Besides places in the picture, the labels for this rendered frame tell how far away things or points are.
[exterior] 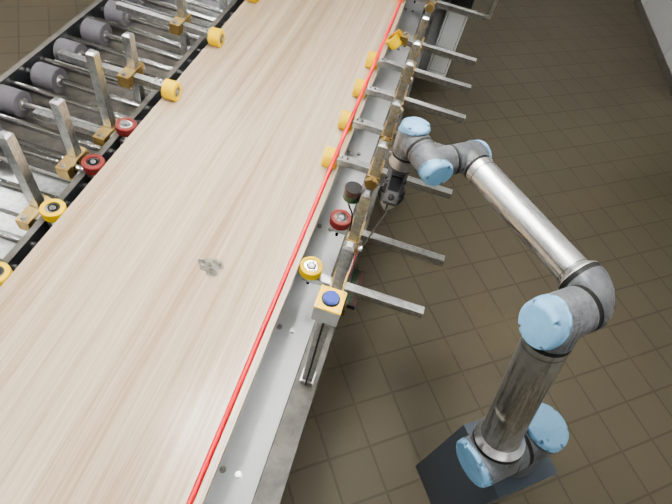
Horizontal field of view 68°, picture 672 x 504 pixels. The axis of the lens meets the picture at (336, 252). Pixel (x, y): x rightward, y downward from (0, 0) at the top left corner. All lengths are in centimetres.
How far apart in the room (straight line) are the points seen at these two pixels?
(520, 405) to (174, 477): 90
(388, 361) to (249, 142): 128
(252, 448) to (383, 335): 116
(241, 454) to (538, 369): 94
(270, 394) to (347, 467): 73
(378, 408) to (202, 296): 119
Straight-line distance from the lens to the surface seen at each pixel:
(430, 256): 189
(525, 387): 136
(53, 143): 243
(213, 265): 167
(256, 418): 175
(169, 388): 150
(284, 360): 182
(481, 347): 281
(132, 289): 166
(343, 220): 183
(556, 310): 119
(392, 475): 242
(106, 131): 226
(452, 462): 210
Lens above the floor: 228
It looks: 53 degrees down
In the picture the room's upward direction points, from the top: 15 degrees clockwise
